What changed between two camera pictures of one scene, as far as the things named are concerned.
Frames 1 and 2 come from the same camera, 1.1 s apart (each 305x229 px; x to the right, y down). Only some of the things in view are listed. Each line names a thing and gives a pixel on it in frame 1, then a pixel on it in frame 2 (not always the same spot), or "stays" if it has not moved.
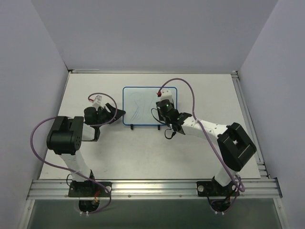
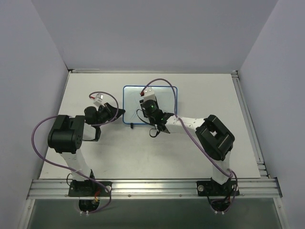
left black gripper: x=106 y=113 stays
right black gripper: x=163 y=105 -> x=161 y=121
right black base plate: x=214 y=189 stays
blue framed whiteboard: x=138 y=102 stays
